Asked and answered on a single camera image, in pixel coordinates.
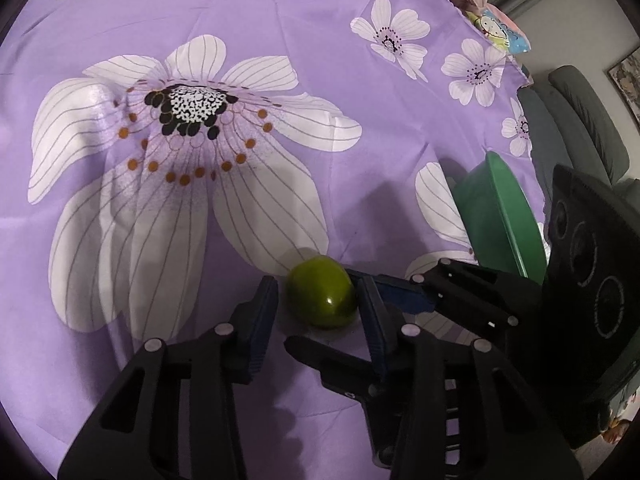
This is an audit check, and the green plastic bowl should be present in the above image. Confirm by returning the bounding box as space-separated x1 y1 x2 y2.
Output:
450 151 548 286

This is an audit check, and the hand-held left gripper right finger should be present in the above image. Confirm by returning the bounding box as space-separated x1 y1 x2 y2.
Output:
356 274 586 480

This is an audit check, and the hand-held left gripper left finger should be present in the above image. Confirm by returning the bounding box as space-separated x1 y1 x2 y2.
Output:
57 275 279 480

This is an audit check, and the grey sofa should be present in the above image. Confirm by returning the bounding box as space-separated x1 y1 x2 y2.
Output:
517 65 640 201

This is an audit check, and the purple floral tablecloth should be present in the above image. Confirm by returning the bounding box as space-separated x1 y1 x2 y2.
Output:
0 0 551 480

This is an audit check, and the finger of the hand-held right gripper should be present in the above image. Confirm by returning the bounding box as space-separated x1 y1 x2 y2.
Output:
284 335 385 402
344 257 548 351

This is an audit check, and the framed wall picture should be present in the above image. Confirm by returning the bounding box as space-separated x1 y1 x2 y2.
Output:
606 47 640 128

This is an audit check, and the cartoon print pillow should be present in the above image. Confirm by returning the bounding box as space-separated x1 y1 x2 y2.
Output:
467 7 532 56

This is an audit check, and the dark green oval fruit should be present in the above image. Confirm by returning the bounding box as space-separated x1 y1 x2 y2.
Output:
286 256 358 330

